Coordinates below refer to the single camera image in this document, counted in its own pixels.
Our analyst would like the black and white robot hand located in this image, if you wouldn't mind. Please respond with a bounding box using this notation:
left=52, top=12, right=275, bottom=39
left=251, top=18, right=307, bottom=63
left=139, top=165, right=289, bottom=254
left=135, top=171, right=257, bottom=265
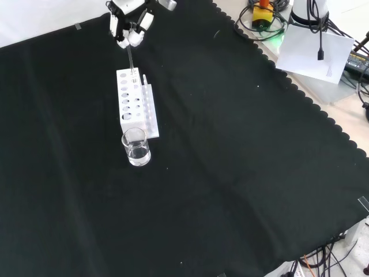
left=105, top=0, right=178, bottom=49

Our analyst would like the clear glass rod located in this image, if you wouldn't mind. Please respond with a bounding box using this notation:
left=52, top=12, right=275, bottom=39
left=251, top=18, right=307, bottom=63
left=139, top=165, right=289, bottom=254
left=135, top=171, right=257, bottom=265
left=126, top=45, right=135, bottom=73

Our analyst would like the white test tube rack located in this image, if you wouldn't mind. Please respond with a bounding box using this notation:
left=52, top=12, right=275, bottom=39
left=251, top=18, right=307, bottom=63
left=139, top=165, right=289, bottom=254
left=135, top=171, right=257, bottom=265
left=115, top=67, right=160, bottom=141

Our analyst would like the yellow stop button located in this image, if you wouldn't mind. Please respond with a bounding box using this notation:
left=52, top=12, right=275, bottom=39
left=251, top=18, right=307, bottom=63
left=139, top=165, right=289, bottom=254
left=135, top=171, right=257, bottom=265
left=252, top=0, right=274, bottom=31

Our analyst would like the clear glass beaker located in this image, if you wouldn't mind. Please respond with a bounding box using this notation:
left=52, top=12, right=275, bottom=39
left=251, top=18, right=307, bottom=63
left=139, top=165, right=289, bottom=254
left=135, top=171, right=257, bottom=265
left=121, top=127, right=152, bottom=167

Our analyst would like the black bench cloth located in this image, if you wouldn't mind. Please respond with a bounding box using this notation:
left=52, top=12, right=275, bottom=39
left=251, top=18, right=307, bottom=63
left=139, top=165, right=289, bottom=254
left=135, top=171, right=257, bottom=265
left=0, top=0, right=369, bottom=277

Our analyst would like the pale paper board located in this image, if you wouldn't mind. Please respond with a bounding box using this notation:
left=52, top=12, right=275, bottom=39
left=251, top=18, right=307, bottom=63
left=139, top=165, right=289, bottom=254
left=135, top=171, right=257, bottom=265
left=275, top=24, right=356, bottom=85

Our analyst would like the black power adapter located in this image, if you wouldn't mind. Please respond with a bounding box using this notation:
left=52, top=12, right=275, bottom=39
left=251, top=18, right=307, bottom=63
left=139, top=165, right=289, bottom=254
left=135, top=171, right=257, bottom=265
left=345, top=50, right=369, bottom=76

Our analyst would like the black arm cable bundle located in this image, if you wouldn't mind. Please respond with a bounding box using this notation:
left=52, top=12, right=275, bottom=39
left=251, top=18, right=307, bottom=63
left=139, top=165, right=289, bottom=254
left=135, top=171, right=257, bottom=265
left=305, top=0, right=331, bottom=32

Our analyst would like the black cable with plug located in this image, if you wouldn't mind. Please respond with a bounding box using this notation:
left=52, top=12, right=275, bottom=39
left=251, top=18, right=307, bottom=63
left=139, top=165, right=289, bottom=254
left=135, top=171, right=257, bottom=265
left=312, top=0, right=326, bottom=61

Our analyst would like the black floor cable bundle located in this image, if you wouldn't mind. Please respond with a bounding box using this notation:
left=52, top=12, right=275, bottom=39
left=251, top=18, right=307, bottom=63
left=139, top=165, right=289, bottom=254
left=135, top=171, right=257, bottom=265
left=288, top=235, right=369, bottom=277

